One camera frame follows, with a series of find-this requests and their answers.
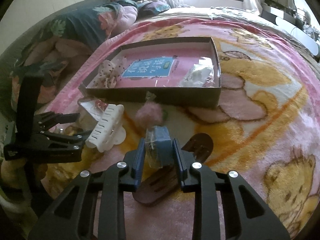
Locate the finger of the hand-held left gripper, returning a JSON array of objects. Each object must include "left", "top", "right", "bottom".
[
  {"left": 35, "top": 129, "right": 93, "bottom": 153},
  {"left": 37, "top": 112, "right": 81, "bottom": 133}
]

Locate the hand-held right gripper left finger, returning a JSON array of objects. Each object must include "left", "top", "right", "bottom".
[{"left": 27, "top": 137, "right": 146, "bottom": 240}]

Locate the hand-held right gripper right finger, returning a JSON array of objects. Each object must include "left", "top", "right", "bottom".
[{"left": 171, "top": 137, "right": 292, "bottom": 240}]

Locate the brown hair claw clip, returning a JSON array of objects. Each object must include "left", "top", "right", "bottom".
[{"left": 136, "top": 133, "right": 214, "bottom": 207}]

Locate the white sock with red dots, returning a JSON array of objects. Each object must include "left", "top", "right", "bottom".
[{"left": 80, "top": 99, "right": 111, "bottom": 123}]

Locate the white hair claw clip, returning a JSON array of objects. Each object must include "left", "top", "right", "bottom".
[{"left": 85, "top": 104, "right": 125, "bottom": 153}]

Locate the black shallow cardboard box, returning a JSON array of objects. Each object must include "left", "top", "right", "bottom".
[{"left": 78, "top": 37, "right": 222, "bottom": 109}]

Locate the pink bear print blanket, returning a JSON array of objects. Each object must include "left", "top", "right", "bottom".
[{"left": 42, "top": 21, "right": 320, "bottom": 240}]

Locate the clear bag with white accessory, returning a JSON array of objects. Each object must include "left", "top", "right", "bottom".
[{"left": 179, "top": 64, "right": 216, "bottom": 88}]

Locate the dark floral duvet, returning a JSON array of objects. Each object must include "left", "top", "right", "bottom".
[{"left": 0, "top": 0, "right": 139, "bottom": 120}]

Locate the pink pillow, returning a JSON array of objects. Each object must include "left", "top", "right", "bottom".
[{"left": 116, "top": 4, "right": 139, "bottom": 25}]

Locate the purple and teal pillow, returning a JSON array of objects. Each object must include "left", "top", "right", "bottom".
[{"left": 139, "top": 0, "right": 172, "bottom": 14}]

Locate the beige bed sheet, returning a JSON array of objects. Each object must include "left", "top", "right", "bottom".
[{"left": 135, "top": 4, "right": 275, "bottom": 26}]

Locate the white rounded furniture panel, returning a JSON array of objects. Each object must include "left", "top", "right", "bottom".
[{"left": 261, "top": 5, "right": 320, "bottom": 56}]

